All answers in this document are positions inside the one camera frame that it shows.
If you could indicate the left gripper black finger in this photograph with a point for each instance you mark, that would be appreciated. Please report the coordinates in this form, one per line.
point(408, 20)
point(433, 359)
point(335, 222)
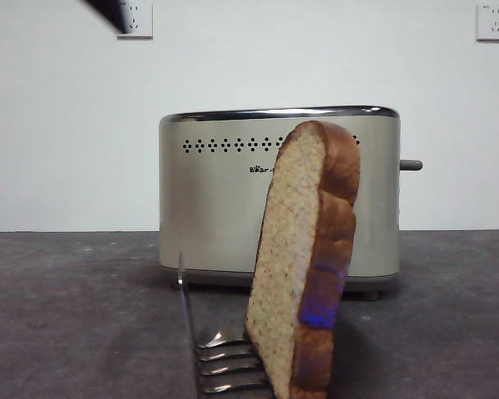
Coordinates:
point(113, 14)

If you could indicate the brown crust bread slice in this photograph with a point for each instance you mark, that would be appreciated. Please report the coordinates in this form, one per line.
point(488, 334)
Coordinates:
point(291, 249)

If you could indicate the grey toaster lever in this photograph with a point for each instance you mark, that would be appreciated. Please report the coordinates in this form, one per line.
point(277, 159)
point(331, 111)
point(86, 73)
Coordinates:
point(411, 165)

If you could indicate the cream stainless steel toaster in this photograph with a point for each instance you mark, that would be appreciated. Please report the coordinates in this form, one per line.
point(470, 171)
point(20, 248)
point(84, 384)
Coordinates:
point(212, 208)

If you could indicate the shiny metal toast rack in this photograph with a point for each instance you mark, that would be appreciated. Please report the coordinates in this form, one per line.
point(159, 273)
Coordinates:
point(182, 287)

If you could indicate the white wall socket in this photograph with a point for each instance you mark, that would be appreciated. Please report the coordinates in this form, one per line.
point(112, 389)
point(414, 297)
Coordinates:
point(143, 25)
point(494, 25)

